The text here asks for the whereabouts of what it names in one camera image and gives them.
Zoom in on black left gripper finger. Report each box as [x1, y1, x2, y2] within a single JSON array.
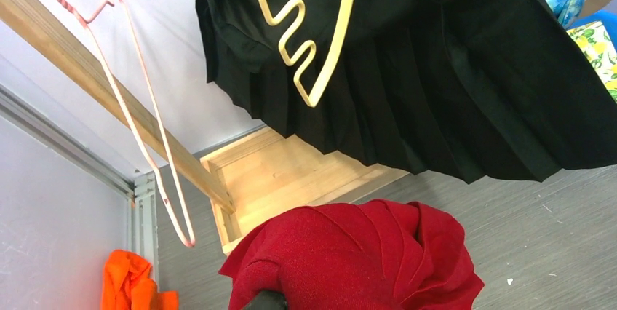
[[242, 290, 288, 310]]

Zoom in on red pleated skirt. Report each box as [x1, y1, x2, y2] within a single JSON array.
[[220, 199, 484, 309]]

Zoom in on cream plastic hanger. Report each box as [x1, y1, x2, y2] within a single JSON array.
[[256, 0, 354, 108]]

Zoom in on black skirt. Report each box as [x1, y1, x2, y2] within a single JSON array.
[[196, 0, 616, 183]]

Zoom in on pink wire hanger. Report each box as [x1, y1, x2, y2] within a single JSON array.
[[19, 0, 196, 250]]

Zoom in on lemon print skirt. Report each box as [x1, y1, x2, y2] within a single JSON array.
[[566, 21, 616, 100]]

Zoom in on blue floral skirt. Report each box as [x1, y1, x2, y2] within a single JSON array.
[[545, 0, 585, 28]]

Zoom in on wooden clothes rack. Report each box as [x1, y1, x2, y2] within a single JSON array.
[[0, 0, 410, 255]]

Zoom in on orange cloth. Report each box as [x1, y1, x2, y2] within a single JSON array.
[[100, 250, 179, 310]]

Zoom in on blue plastic bin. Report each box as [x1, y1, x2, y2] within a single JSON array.
[[546, 0, 616, 45]]

